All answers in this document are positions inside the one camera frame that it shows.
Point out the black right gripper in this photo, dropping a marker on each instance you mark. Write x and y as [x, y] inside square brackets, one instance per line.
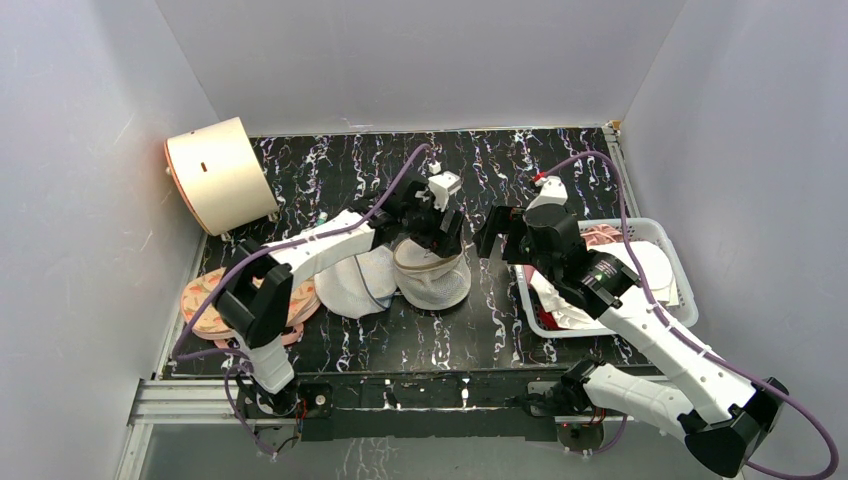
[511, 232]

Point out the white cloth in basket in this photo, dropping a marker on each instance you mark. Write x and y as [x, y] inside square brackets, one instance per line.
[556, 314]

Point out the pink garment in basket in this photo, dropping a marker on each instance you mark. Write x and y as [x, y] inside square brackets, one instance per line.
[602, 234]

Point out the cream cylindrical drum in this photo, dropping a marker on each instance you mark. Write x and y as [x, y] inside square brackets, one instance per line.
[219, 177]

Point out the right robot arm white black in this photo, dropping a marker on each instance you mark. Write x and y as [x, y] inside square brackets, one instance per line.
[720, 416]

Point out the white mesh bag beige zipper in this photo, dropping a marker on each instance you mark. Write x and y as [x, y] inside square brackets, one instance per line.
[427, 281]

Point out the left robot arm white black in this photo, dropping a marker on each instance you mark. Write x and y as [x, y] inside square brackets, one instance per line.
[255, 292]

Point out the aluminium frame rail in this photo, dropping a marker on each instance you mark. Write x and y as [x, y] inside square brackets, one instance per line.
[186, 430]

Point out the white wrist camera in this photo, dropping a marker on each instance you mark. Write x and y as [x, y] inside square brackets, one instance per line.
[442, 184]
[551, 190]

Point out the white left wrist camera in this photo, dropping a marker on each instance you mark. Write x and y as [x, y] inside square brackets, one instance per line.
[442, 184]

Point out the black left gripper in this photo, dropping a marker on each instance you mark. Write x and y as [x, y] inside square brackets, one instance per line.
[445, 244]

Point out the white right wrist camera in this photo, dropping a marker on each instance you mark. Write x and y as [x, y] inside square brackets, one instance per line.
[551, 190]

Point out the white plastic laundry basket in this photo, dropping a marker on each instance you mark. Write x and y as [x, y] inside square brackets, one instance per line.
[638, 229]

